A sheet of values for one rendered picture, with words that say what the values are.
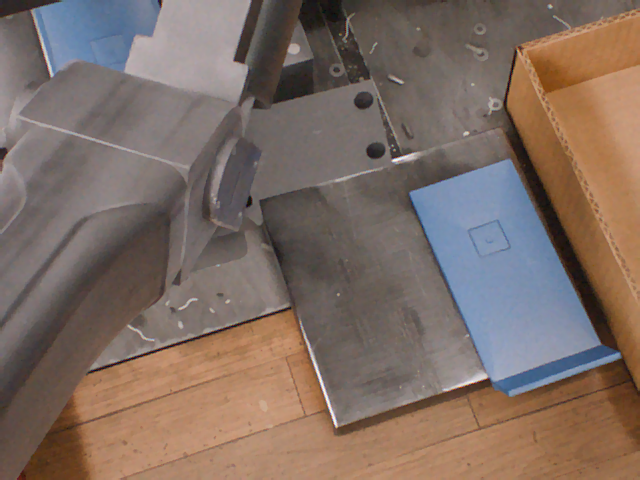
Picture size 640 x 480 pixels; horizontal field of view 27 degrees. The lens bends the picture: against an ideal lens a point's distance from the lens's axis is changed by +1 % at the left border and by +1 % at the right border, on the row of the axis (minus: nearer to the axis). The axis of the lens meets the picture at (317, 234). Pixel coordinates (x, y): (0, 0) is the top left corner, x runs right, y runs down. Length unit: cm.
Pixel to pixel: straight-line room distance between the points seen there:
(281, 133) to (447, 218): 23
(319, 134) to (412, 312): 21
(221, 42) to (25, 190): 13
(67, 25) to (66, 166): 38
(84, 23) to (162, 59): 29
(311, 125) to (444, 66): 30
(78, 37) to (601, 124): 35
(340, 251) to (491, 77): 18
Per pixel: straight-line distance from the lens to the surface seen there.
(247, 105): 56
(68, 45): 83
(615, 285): 80
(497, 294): 81
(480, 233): 83
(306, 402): 81
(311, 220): 83
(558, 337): 81
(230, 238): 67
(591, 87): 91
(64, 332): 41
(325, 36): 92
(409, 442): 80
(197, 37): 55
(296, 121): 63
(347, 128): 63
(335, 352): 80
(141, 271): 45
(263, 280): 84
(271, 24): 57
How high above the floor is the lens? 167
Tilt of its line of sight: 65 degrees down
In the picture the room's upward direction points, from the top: 3 degrees counter-clockwise
